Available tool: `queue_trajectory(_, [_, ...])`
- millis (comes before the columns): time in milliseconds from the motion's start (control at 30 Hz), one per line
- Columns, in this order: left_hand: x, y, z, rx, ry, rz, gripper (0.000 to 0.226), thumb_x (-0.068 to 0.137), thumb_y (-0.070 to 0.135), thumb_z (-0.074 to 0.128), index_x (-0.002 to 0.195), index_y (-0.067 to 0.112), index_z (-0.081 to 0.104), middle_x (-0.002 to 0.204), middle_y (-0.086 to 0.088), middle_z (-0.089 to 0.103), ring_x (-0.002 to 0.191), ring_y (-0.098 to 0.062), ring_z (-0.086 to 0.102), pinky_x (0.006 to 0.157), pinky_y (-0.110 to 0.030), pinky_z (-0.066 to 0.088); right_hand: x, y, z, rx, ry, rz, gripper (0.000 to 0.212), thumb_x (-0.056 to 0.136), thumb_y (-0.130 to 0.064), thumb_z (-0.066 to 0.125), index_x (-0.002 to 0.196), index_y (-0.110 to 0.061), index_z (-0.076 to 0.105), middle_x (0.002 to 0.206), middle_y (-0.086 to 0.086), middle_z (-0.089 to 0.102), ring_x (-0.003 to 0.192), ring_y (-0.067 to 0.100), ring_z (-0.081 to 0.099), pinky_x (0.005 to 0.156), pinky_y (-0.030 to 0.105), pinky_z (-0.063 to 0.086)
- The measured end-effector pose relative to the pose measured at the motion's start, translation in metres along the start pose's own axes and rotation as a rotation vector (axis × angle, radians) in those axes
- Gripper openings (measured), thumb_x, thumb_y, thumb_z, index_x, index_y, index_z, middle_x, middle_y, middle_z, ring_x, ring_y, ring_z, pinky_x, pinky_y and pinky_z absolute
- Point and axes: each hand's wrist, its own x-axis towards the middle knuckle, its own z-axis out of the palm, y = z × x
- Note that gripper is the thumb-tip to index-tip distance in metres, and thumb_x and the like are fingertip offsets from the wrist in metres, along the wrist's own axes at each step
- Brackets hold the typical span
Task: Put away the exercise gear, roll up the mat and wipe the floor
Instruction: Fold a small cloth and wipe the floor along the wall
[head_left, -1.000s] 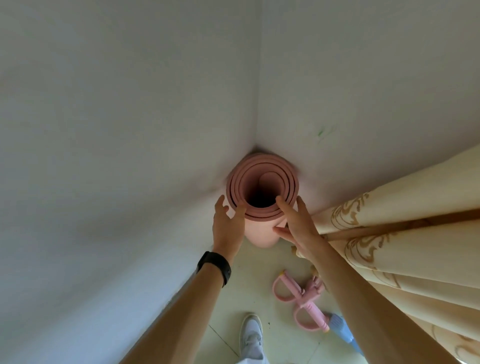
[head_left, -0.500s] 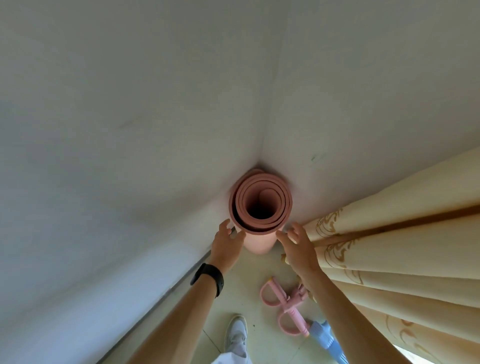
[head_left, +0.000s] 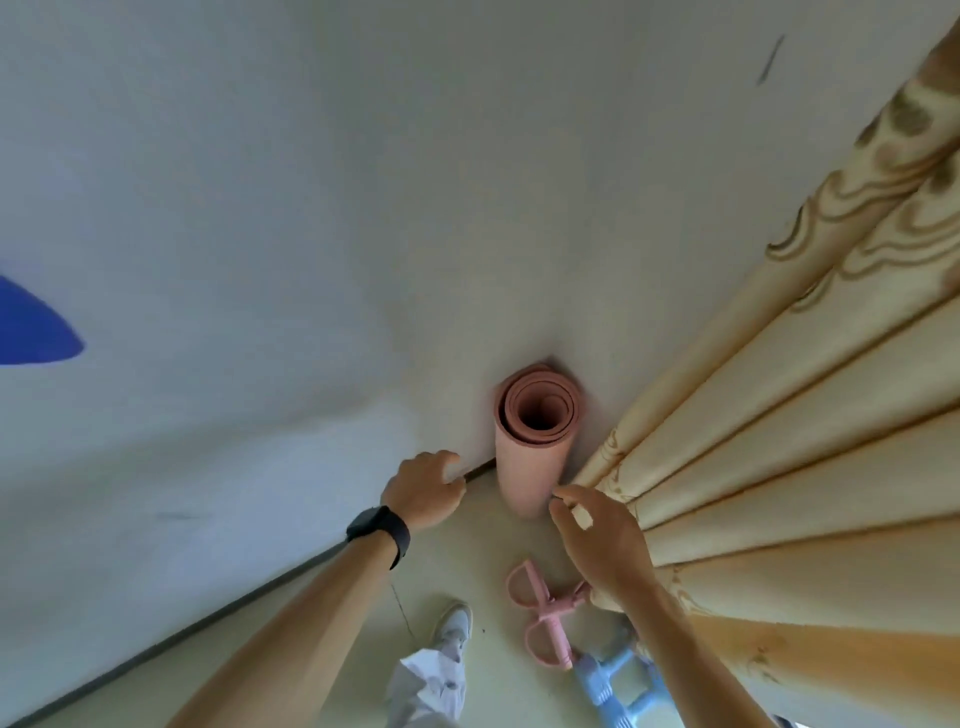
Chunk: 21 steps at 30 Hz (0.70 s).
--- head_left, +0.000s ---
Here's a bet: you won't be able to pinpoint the person's right hand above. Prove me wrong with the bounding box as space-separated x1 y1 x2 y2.
548 484 661 613

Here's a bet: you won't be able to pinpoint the person's left hand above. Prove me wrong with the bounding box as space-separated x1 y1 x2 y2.
380 450 468 535

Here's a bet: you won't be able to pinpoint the pink pedal resistance band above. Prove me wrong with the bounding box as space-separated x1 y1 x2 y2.
506 558 595 671

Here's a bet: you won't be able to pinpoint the pink yoga mat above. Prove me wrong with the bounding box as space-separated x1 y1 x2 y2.
493 363 585 520

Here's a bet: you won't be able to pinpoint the light blue dumbbell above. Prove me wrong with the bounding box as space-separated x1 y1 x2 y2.
603 659 669 728
573 622 640 710

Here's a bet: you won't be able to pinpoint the blue cloth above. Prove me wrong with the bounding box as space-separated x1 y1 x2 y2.
0 273 85 367

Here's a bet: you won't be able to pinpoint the person's right forearm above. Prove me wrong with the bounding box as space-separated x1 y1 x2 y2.
622 584 778 728

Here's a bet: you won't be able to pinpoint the person's left forearm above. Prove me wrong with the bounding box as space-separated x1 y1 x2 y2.
168 533 399 728

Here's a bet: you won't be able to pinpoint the person's left white shoe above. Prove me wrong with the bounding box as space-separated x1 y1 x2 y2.
431 602 474 665

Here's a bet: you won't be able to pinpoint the black smartwatch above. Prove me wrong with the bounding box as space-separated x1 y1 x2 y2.
345 505 412 571

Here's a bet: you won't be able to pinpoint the light grey trousers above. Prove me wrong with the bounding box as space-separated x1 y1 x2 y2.
386 648 466 728

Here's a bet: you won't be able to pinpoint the beige patterned curtain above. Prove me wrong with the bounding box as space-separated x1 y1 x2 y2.
569 14 960 728

